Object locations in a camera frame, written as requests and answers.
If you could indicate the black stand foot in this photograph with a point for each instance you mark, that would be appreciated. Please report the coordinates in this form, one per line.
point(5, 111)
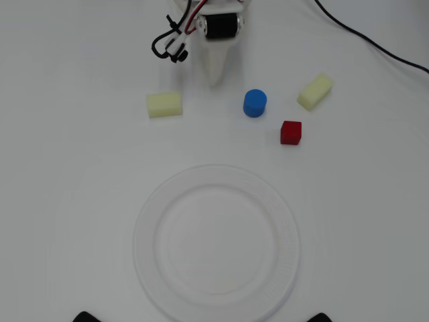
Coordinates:
point(321, 318)
point(86, 317)

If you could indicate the white paper plate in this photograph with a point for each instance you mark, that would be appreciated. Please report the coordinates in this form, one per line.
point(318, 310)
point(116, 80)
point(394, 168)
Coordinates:
point(217, 245)

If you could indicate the blue cylinder block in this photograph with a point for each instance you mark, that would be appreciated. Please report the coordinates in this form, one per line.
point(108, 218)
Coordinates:
point(254, 103)

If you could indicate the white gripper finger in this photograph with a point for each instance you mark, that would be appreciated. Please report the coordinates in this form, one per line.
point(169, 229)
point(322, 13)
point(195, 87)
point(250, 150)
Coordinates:
point(216, 60)

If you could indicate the red cube block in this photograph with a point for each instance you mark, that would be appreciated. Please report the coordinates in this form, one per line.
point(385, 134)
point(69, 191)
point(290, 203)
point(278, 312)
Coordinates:
point(290, 133)

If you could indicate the pale yellow rectangular block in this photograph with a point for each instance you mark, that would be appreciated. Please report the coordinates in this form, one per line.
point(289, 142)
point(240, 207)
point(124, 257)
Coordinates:
point(315, 91)
point(164, 104)

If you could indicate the white wrist camera black lens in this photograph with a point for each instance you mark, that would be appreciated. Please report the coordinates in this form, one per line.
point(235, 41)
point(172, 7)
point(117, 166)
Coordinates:
point(176, 45)

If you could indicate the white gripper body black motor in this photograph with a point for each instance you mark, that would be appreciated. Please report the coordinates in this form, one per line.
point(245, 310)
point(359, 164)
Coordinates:
point(219, 27)

